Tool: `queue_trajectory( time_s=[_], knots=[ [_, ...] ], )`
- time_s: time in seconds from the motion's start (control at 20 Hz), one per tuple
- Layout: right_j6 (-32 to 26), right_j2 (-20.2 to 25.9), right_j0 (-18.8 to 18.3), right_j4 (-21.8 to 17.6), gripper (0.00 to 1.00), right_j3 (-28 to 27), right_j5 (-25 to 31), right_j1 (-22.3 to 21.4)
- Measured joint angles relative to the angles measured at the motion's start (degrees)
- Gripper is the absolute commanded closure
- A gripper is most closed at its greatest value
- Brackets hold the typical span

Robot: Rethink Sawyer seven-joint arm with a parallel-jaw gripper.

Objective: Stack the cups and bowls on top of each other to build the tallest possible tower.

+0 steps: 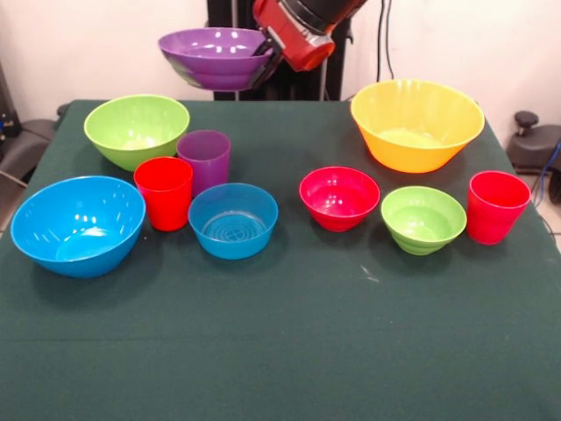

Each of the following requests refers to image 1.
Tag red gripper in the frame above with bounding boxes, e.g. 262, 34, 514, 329
250, 0, 337, 90

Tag purple bowl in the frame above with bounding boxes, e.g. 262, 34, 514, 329
158, 27, 275, 92

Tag purple cup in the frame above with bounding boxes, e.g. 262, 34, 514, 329
175, 129, 231, 198

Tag large green bowl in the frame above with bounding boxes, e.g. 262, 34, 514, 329
83, 94, 191, 173

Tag small pink bowl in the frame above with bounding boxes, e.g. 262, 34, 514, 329
299, 166, 381, 232

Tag large yellow bowl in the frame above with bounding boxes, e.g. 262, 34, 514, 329
350, 78, 486, 175

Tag red cup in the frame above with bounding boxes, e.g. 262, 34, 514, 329
466, 170, 532, 246
132, 156, 194, 232

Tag small blue bowl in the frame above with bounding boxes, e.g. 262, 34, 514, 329
188, 182, 280, 260

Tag small green bowl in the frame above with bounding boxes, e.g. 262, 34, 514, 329
380, 185, 468, 256

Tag large blue bowl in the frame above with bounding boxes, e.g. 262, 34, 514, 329
10, 175, 146, 279

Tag grey stand base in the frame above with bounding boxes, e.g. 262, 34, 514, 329
508, 125, 561, 176
0, 118, 58, 185

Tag black equipment box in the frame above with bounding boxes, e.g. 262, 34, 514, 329
0, 61, 22, 142

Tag black knob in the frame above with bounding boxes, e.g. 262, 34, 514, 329
514, 111, 540, 138

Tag dark green tablecloth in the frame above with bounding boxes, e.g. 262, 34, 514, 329
0, 99, 561, 421

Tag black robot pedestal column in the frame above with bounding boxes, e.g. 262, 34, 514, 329
202, 0, 354, 102

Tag black wall cable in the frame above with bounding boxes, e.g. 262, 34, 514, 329
376, 0, 395, 82

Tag blue cable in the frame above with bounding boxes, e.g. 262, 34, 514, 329
536, 139, 561, 203

